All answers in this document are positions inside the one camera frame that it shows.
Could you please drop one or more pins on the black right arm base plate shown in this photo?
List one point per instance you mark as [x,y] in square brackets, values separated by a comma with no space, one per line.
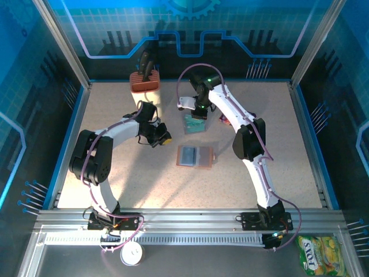
[248,220]

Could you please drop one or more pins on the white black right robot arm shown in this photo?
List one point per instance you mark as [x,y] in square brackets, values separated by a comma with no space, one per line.
[227,106]

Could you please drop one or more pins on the clear plastic tray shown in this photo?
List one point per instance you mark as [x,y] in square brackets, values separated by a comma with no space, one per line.
[206,130]

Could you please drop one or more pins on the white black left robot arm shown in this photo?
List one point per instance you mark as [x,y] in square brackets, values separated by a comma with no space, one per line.
[121,130]

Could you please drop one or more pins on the aluminium side rail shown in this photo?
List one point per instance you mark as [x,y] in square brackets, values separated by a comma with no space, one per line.
[310,144]
[73,130]

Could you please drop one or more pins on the aluminium frame post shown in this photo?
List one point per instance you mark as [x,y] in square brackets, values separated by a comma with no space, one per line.
[317,43]
[62,46]

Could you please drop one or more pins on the black controller box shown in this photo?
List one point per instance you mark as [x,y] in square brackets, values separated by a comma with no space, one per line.
[271,242]

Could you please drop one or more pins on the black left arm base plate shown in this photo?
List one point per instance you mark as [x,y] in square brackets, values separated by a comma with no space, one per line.
[135,222]

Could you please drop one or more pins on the yellow green candy bag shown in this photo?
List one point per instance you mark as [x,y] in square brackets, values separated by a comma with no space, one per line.
[321,255]

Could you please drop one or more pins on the brown leather card holder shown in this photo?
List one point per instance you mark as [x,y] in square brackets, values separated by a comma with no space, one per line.
[206,157]

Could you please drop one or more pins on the purple candy bag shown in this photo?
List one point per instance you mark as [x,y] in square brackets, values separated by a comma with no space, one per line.
[223,119]

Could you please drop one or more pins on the teal credit card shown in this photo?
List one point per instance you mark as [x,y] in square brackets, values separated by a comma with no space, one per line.
[188,120]

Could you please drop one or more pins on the white round tape roll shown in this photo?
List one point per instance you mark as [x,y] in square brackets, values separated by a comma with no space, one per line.
[131,254]

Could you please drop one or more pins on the white knife block brown top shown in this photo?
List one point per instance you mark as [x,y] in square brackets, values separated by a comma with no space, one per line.
[145,85]

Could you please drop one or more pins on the teal card packet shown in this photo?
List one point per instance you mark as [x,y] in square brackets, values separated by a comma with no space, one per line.
[199,129]

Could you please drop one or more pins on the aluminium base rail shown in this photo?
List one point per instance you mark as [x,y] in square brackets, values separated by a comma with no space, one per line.
[187,219]

